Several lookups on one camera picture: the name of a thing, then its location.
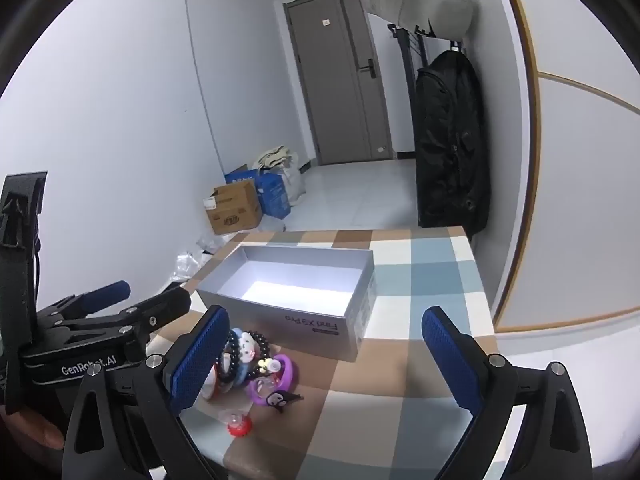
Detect white plastic bag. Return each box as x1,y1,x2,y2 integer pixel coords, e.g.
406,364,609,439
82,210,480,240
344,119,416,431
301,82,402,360
280,160,307,206

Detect black coat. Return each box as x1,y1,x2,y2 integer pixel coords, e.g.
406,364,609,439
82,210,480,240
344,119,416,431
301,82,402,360
415,51,491,241

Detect blue cardboard box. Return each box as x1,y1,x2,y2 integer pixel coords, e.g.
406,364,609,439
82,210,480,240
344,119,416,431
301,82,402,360
225,167,292,220

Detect red and clear bracelet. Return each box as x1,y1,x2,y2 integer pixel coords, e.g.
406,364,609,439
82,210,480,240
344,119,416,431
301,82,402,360
220,408,253,438

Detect white and pink bracelet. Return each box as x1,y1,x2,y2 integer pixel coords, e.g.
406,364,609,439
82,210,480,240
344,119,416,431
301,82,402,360
202,365,236,401

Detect purple bracelet with charms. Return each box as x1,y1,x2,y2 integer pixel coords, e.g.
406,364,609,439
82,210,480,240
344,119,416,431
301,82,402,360
248,352,304,413

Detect beige cloth bag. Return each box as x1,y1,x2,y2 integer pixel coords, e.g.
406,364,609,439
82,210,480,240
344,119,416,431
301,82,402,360
252,146,301,171

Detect checked tablecloth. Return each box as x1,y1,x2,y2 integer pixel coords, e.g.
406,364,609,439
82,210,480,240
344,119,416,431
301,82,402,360
150,226,501,480

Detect grey cardboard box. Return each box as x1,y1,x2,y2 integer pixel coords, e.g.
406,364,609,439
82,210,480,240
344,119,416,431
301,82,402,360
196,245,377,363

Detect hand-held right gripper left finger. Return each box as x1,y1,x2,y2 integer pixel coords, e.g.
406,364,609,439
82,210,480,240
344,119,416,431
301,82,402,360
60,305,236,480

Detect white cartoon charm bracelet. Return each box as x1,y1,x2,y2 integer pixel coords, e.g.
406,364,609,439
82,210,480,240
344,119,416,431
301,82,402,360
230,329,261,386

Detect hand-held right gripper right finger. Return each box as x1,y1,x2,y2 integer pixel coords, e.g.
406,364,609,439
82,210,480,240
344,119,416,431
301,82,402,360
421,305,593,480

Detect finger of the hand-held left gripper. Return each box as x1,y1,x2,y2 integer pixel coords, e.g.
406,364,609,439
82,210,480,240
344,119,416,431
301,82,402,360
35,280,132,331
65,286,193,356

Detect white wood-trimmed panel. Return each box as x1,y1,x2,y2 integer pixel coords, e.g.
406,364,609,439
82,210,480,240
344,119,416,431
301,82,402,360
492,0,640,333

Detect clear plastic bags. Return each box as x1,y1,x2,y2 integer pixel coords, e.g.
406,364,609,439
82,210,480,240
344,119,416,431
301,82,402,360
170,234,221,286

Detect person's left hand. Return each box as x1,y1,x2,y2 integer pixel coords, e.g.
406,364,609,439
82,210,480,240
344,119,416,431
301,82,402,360
0,402,66,452

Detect black cable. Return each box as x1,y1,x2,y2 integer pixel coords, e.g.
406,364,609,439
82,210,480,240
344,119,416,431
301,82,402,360
31,237,43,313

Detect grey door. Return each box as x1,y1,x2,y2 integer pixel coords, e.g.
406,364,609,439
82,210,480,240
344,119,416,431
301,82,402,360
283,0,396,167

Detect brown cardboard box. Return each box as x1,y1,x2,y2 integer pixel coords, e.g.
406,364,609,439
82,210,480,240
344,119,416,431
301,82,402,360
203,181,264,235

